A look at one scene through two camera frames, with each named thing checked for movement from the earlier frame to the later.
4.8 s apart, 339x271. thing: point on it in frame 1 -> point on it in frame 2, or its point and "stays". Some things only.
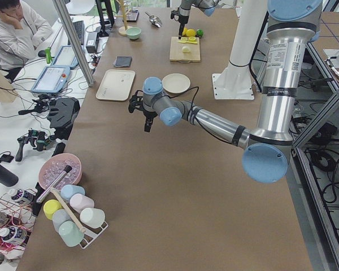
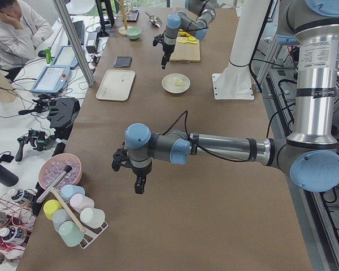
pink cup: [79, 201] stays
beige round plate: [175, 83] stays
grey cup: [59, 217] stays
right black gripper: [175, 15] -> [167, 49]
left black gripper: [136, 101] -> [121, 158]
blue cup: [67, 191] stays
